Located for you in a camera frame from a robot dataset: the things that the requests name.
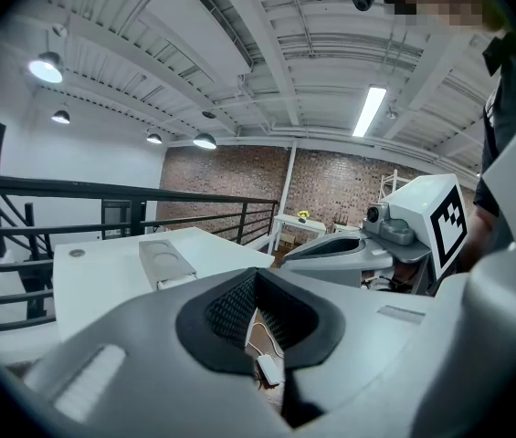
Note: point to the black pendant lamp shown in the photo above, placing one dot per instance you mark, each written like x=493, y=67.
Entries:
x=60, y=117
x=46, y=69
x=154, y=138
x=204, y=141

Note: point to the black framed cabinet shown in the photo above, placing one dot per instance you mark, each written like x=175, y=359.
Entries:
x=116, y=217

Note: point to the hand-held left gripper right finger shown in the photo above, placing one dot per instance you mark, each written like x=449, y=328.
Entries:
x=376, y=331

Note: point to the white pillar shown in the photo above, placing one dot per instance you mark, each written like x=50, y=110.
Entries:
x=290, y=176

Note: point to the white side table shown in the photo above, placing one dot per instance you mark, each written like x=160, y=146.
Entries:
x=298, y=224

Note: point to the yellow flowers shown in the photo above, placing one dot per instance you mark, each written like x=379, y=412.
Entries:
x=303, y=216

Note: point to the white power adapter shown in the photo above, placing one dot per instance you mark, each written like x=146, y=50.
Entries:
x=269, y=370

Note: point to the grey rectangular box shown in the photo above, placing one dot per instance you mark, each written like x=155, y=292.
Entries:
x=166, y=256
x=173, y=284

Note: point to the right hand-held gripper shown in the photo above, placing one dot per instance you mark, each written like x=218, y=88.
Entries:
x=417, y=208

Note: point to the person's black clothing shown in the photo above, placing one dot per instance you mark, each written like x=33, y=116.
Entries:
x=508, y=107

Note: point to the person's right forearm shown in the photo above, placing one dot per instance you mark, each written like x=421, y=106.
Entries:
x=479, y=235

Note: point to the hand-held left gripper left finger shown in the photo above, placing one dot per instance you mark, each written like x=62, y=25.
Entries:
x=148, y=358

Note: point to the white tube ceiling light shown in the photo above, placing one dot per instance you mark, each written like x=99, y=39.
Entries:
x=369, y=111

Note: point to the black metal railing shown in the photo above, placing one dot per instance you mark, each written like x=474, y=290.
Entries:
x=56, y=189

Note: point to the white shelf rack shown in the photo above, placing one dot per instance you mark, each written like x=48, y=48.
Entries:
x=392, y=185

